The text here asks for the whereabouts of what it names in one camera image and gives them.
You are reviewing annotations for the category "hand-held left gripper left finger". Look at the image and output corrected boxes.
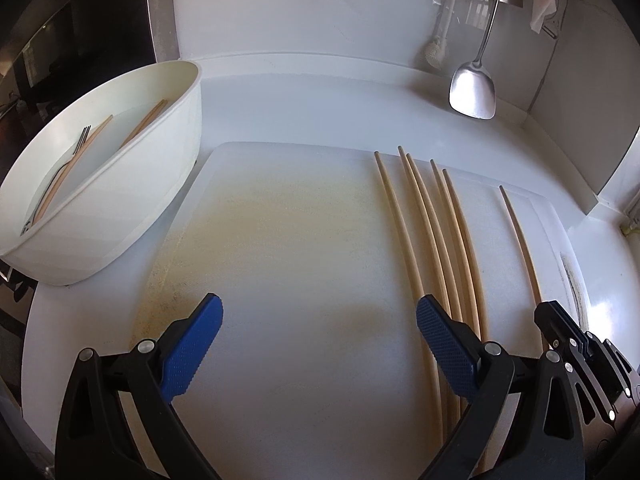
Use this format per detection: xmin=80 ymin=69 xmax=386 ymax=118
xmin=55 ymin=292 xmax=224 ymax=480

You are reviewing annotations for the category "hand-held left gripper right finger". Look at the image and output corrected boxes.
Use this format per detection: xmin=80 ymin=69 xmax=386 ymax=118
xmin=416 ymin=294 xmax=586 ymax=480

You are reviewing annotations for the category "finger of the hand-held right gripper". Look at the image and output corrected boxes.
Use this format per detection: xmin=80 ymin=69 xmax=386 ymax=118
xmin=554 ymin=301 xmax=639 ymax=399
xmin=533 ymin=300 xmax=619 ymax=429

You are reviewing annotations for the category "wooden chopstick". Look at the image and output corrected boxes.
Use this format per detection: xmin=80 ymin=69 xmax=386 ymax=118
xmin=430 ymin=159 xmax=478 ymax=341
xmin=374 ymin=151 xmax=446 ymax=466
xmin=32 ymin=114 xmax=115 ymax=222
xmin=442 ymin=169 xmax=485 ymax=341
xmin=499 ymin=186 xmax=548 ymax=356
xmin=398 ymin=145 xmax=463 ymax=443
xmin=122 ymin=100 xmax=169 ymax=147
xmin=405 ymin=153 xmax=471 ymax=443
xmin=118 ymin=99 xmax=166 ymax=150

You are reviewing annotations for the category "white round bowl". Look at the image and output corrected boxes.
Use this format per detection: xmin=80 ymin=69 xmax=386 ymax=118
xmin=0 ymin=60 xmax=203 ymax=287

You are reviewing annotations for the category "metal fork with face handle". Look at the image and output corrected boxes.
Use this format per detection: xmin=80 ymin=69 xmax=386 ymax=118
xmin=20 ymin=125 xmax=93 ymax=237

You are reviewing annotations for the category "white plastic cutting board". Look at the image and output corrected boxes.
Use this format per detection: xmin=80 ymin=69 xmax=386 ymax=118
xmin=127 ymin=141 xmax=608 ymax=480

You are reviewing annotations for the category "stainless steel spatula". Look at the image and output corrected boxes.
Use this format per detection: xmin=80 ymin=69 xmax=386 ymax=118
xmin=448 ymin=0 xmax=511 ymax=121

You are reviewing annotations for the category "white dish brush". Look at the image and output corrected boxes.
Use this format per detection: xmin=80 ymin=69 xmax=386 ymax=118
xmin=422 ymin=0 xmax=463 ymax=68

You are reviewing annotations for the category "metal peeler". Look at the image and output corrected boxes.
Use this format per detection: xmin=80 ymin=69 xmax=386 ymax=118
xmin=542 ymin=10 xmax=568 ymax=41

